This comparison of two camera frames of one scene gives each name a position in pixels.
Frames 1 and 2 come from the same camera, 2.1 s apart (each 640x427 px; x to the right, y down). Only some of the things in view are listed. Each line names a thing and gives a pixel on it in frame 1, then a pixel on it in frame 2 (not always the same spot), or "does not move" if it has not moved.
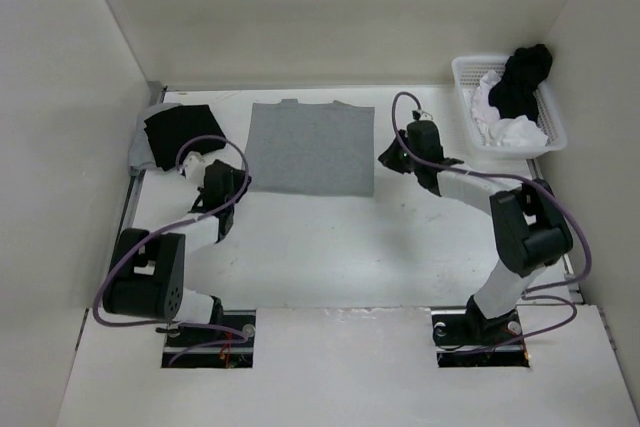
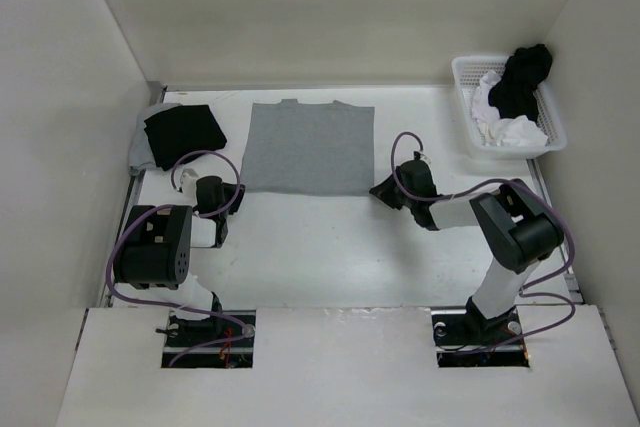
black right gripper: x=388 y=157 → x=383 y=191
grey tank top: x=322 y=148 does not move
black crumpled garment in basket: x=515 y=95 does not move
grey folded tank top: x=141 y=156 does not move
